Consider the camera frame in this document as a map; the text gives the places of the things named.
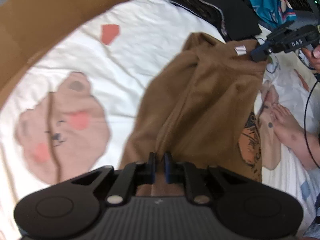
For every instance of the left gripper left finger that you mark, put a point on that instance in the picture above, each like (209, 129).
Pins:
(126, 181)

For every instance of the person's bare foot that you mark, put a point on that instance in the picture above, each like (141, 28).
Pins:
(303, 144)

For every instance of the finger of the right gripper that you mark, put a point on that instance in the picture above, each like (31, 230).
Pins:
(260, 53)

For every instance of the brown cardboard sheet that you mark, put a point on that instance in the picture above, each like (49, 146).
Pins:
(29, 28)

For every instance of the cream bear print bedsheet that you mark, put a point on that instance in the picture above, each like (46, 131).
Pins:
(147, 35)

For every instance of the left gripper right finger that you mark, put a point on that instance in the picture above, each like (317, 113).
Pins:
(190, 177)

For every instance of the brown printed t-shirt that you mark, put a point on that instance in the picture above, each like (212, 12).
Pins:
(196, 108)

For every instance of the teal patterned garment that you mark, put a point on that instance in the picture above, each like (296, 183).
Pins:
(274, 12)

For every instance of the black folded garment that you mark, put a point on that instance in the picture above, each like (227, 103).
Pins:
(234, 19)

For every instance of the person's right hand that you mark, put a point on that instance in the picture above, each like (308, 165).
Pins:
(313, 57)

